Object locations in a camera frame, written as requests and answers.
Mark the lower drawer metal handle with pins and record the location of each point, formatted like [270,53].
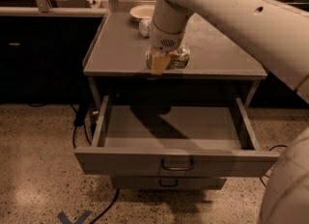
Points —
[168,183]

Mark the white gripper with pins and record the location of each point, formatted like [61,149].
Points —
[164,42]

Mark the grey cabinet counter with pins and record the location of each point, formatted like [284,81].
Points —
[119,50]

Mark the white horizontal rail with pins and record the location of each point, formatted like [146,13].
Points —
[68,12]

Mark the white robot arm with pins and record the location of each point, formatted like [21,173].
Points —
[277,35]

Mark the top drawer metal handle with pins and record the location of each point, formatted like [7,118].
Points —
[177,166]

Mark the lower grey drawer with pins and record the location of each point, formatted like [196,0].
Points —
[153,183]

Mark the drawer metal handle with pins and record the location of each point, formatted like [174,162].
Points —
[177,166]
[168,183]

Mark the green white 7up can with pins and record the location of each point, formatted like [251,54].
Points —
[179,57]

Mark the white ceramic bowl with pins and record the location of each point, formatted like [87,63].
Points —
[141,12]

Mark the open grey top drawer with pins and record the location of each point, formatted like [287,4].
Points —
[132,141]

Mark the white plastic bottle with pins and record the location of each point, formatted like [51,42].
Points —
[144,27]

